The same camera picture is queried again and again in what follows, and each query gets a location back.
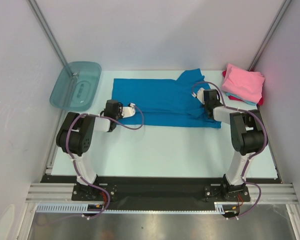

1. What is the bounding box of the left aluminium frame post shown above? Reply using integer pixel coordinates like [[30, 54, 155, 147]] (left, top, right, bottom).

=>
[[26, 0, 68, 67]]

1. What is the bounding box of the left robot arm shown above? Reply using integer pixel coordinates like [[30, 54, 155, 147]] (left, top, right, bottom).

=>
[[56, 99, 124, 200]]

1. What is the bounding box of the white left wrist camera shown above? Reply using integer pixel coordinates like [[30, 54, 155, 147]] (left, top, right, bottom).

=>
[[121, 103, 136, 119]]

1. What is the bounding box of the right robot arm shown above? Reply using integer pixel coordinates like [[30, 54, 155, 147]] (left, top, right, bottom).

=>
[[197, 88, 268, 201]]

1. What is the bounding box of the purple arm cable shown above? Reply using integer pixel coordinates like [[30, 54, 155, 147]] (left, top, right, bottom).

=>
[[191, 81, 269, 221], [64, 104, 145, 221]]

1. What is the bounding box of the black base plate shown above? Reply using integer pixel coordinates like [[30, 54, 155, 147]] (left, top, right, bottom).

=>
[[41, 175, 280, 212]]

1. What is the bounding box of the light blue folded t-shirt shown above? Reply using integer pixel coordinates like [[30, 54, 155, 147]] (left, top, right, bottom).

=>
[[225, 92, 257, 106]]

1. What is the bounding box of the aluminium frame post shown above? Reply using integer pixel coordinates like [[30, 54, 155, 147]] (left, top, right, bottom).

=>
[[247, 0, 293, 71], [26, 0, 68, 67]]

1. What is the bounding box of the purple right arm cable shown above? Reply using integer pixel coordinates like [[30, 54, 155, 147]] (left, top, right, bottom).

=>
[[191, 81, 269, 221]]

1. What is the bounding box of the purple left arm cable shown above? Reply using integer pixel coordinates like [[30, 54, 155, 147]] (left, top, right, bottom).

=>
[[64, 104, 145, 221]]

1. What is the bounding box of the teal translucent plastic bin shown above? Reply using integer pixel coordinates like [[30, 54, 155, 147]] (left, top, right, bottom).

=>
[[49, 61, 102, 112]]

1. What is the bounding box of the white slotted cable duct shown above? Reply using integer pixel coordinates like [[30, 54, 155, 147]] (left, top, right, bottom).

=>
[[36, 203, 239, 215]]

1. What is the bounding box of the pink folded t-shirt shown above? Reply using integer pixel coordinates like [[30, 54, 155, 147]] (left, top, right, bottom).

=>
[[220, 62, 266, 103]]

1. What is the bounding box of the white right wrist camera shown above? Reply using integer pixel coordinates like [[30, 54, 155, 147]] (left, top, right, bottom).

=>
[[191, 87, 205, 105]]

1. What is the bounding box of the aluminium front rail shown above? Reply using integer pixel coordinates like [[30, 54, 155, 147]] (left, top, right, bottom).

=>
[[25, 183, 299, 205]]

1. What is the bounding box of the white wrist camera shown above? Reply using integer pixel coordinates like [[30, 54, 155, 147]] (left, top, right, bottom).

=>
[[121, 103, 136, 119], [191, 87, 205, 105]]

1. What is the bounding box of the right aluminium frame post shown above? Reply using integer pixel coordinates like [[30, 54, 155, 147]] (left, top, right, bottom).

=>
[[247, 0, 293, 71]]

